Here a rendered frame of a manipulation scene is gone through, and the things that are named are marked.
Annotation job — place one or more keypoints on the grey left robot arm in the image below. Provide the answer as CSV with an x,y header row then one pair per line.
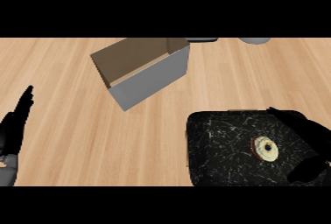
x,y
7,172

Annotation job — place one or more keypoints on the grey cardboard box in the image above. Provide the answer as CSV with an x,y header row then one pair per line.
x,y
142,70

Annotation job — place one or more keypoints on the cream cupcake with red wrapper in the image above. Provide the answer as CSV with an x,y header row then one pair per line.
x,y
265,148

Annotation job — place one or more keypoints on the dark grey flat object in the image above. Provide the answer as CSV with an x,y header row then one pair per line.
x,y
202,39

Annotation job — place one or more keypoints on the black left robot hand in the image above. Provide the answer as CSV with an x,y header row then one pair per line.
x,y
17,122

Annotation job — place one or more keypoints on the black marble tray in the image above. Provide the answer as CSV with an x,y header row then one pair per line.
x,y
233,151

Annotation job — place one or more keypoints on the grey round object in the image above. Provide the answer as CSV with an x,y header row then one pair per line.
x,y
255,40

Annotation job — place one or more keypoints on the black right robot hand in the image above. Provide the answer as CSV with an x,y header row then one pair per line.
x,y
307,131

